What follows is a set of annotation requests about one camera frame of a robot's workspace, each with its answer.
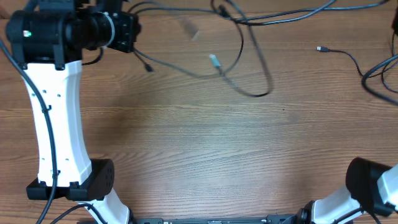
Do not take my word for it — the black cable with plug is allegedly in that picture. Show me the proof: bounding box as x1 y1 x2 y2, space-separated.
316 30 398 94

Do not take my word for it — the black cable bundle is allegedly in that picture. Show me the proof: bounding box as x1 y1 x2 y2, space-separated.
132 0 274 98

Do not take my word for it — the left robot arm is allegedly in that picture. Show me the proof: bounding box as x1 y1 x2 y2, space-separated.
4 0 141 223

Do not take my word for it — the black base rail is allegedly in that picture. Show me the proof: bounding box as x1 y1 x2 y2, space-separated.
134 214 296 224

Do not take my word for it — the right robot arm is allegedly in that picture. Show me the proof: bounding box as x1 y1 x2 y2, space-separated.
293 157 397 224

